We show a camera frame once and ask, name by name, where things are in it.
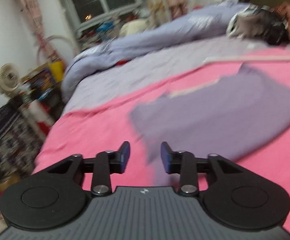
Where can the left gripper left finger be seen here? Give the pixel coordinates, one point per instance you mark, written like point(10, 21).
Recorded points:
point(61, 192)

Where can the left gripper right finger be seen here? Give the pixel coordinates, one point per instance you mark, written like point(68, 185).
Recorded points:
point(229, 193)

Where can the purple fleece garment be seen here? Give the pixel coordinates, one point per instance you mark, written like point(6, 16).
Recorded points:
point(232, 117)

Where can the patterned cloth covered cabinet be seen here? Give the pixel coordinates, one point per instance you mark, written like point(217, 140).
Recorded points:
point(19, 143)

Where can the colourful toy box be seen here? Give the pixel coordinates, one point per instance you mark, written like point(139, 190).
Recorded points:
point(40, 83)

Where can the beige desk fan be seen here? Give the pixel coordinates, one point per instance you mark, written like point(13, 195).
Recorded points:
point(10, 80)

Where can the yellow shopping bag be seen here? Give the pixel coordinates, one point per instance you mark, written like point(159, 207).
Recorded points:
point(57, 69)

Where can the grey bed sheet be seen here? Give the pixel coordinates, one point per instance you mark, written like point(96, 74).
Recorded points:
point(100, 88)

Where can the pink hula hoop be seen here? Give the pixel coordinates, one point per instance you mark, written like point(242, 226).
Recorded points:
point(55, 47)

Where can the black and beige bag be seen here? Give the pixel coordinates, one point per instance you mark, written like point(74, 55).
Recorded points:
point(259, 22)

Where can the lavender patterned duvet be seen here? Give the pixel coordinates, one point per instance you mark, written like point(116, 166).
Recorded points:
point(207, 22)

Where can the cream pillow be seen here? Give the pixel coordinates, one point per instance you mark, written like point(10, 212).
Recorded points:
point(134, 27)

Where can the left pink curtain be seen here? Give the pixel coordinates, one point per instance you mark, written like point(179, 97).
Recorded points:
point(33, 15)

